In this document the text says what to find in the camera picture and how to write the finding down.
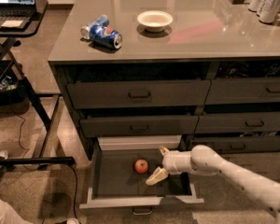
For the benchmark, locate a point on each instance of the blue pepsi can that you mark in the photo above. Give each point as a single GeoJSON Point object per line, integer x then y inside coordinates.
{"type": "Point", "coordinates": [102, 20]}
{"type": "Point", "coordinates": [106, 36]}

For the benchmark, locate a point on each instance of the person's leg beige trousers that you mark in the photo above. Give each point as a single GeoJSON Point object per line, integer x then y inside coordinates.
{"type": "Point", "coordinates": [8, 215]}

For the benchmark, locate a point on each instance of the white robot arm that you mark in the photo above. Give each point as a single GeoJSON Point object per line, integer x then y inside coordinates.
{"type": "Point", "coordinates": [203, 160]}

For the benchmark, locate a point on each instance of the grey counter cabinet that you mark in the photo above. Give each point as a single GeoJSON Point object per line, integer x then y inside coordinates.
{"type": "Point", "coordinates": [208, 39]}

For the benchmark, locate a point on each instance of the middle right drawer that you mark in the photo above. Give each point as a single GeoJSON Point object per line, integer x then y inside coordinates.
{"type": "Point", "coordinates": [239, 122]}

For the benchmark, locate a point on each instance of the red apple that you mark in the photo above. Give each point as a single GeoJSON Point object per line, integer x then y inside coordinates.
{"type": "Point", "coordinates": [141, 166]}

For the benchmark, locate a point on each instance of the open bottom left drawer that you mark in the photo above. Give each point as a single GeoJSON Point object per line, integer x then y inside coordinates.
{"type": "Point", "coordinates": [114, 185]}

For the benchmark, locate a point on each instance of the white can front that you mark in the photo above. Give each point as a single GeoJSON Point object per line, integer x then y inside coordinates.
{"type": "Point", "coordinates": [270, 11]}

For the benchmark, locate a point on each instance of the top right drawer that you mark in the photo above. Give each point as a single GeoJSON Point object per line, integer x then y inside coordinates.
{"type": "Point", "coordinates": [244, 91]}

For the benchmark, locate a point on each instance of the middle left drawer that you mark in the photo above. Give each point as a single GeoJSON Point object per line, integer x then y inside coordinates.
{"type": "Point", "coordinates": [142, 125]}

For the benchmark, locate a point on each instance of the black laptop stand desk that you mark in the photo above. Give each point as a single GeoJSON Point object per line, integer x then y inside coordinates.
{"type": "Point", "coordinates": [6, 56]}

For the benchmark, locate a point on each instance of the blue pepsi can rear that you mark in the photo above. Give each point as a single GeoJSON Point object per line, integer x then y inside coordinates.
{"type": "Point", "coordinates": [102, 20]}

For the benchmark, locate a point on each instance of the white paper bowl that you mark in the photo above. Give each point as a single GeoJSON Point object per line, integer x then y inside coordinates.
{"type": "Point", "coordinates": [154, 21]}

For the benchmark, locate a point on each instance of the yellow sticky note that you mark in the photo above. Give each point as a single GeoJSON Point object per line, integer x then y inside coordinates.
{"type": "Point", "coordinates": [11, 24]}

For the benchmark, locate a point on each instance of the top left drawer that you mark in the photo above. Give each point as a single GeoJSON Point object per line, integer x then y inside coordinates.
{"type": "Point", "coordinates": [86, 95]}

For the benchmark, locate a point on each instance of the white shoe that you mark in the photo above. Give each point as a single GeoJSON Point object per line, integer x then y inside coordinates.
{"type": "Point", "coordinates": [72, 221]}

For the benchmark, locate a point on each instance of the blue pepsi can front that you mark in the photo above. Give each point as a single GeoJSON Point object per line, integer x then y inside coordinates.
{"type": "Point", "coordinates": [106, 36]}

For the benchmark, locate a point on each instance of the bottom right drawer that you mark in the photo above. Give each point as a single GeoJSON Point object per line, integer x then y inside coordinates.
{"type": "Point", "coordinates": [229, 145]}

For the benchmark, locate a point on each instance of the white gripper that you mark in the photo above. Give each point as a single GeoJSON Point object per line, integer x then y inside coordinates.
{"type": "Point", "coordinates": [172, 162]}

